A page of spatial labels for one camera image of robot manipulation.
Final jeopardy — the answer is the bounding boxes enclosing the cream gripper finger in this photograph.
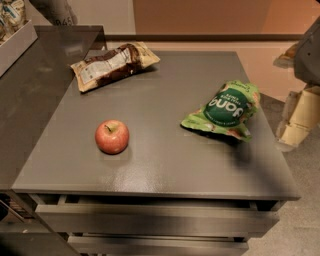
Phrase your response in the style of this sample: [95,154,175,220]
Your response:
[276,86,320,152]

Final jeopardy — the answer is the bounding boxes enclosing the brown chip bag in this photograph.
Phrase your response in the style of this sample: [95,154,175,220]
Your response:
[71,42,160,93]

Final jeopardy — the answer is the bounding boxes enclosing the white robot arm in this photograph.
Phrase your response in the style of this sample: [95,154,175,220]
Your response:
[276,17,320,152]

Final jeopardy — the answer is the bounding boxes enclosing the green chip bag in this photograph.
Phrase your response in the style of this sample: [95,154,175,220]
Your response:
[181,80,260,142]

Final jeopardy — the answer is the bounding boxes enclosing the red apple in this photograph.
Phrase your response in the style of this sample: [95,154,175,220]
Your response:
[95,120,130,155]

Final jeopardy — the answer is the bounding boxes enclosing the upper grey drawer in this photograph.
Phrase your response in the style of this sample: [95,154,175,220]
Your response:
[36,196,279,237]

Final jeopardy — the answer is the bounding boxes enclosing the grey drawer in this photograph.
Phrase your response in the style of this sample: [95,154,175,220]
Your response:
[36,196,279,237]
[68,235,248,256]

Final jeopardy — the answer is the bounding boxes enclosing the lower grey drawer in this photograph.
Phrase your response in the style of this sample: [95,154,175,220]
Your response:
[68,235,248,256]

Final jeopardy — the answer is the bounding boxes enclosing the grey snack tray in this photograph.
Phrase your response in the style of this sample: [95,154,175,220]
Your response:
[0,19,38,78]

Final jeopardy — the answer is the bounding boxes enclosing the snack packs in tray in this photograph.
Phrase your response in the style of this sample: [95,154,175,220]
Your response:
[0,0,26,44]

